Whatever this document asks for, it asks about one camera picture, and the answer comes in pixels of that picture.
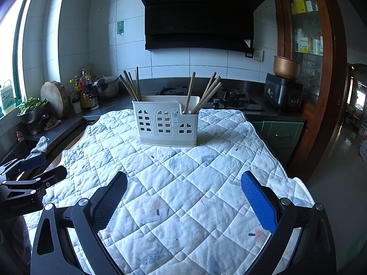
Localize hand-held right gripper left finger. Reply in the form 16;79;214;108
30;171;128;275

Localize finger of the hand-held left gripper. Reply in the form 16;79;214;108
0;154;47;178
33;165;68;192

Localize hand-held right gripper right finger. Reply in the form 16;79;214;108
240;170;337;275

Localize white plastic chopstick holder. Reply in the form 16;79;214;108
132;96;200;148

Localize grey dish rag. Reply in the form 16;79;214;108
31;136;50;154

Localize steel bowl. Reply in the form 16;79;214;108
17;107;48;135

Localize green leafy vegetables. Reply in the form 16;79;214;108
18;97;49;115

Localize round wooden chopping board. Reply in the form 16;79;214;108
40;81;64;120

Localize white quilted cloth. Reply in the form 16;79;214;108
23;109;314;275

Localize green lower cabinet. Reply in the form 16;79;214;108
249;120;305;168

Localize white detergent bottle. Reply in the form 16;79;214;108
0;80;15;114

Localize large clear oil bottle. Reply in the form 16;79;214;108
79;69;94;109

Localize dark kitchen counter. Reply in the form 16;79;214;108
0;77;307;164

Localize steel pressure cooker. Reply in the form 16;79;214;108
95;76;120;101

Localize black gas stove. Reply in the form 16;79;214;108
159;86;266;112

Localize black rice cooker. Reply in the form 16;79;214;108
264;73;304;110

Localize kitchen window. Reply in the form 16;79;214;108
0;0;39;118

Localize copper inner pot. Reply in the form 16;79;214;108
272;55;301;81

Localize wooden glass door cabinet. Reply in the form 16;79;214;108
271;0;349;184

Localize green white box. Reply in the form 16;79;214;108
297;37;312;52

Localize black range hood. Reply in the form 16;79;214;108
135;0;268;53

